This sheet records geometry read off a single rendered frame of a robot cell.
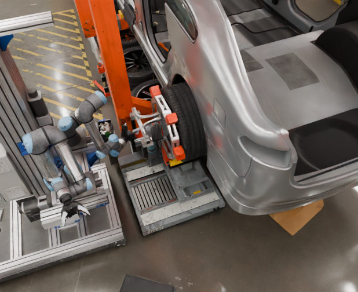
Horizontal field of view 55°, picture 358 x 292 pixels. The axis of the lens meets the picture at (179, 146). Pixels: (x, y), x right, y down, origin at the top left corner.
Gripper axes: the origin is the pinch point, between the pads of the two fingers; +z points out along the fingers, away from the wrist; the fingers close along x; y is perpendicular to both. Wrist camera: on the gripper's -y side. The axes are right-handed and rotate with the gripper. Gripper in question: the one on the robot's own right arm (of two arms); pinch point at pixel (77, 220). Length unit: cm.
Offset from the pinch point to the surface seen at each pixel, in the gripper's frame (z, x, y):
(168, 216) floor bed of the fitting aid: -34, -88, 105
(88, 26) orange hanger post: -299, -125, 40
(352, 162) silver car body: 57, -163, -17
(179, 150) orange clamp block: -37, -95, 22
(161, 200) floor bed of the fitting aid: -54, -92, 106
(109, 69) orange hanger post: -112, -72, -16
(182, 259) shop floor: 5, -79, 114
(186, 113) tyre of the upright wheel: -48, -106, -3
